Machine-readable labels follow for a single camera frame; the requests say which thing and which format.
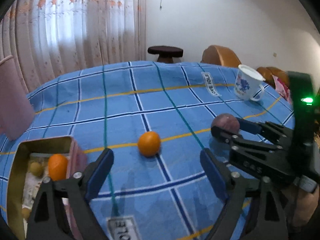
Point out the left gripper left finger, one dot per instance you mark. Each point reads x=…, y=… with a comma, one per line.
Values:
x=48, y=218

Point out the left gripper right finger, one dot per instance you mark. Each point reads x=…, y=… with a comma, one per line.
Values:
x=266, y=217

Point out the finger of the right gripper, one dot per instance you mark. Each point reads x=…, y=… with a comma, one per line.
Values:
x=270, y=131
x=252, y=149

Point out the purple passion fruit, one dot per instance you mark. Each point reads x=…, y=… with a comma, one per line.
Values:
x=227, y=122

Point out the brown kiwi fruit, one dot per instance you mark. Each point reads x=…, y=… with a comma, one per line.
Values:
x=26, y=213

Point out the large orange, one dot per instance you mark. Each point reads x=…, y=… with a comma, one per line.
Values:
x=57, y=167

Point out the tan round longan fruit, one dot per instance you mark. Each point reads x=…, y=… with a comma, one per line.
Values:
x=36, y=169

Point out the person's right hand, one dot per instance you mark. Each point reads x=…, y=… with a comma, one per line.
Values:
x=300, y=205

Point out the pink patterned cloth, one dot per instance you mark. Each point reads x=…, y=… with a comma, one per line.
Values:
x=282, y=89

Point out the white blue floral mug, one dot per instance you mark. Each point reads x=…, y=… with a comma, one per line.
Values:
x=249, y=84

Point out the gold pink metal tin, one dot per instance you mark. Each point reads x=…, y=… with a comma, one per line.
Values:
x=23, y=186

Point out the blue plaid tablecloth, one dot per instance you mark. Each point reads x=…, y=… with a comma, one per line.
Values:
x=166, y=196

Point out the small orange tangerine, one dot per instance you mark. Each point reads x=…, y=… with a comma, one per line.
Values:
x=149, y=144

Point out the pink electric kettle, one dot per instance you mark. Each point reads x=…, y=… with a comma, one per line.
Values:
x=16, y=111

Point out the dark round stool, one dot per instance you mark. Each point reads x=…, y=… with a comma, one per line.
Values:
x=166, y=54

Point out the floral sheer curtain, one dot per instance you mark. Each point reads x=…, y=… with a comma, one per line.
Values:
x=49, y=38

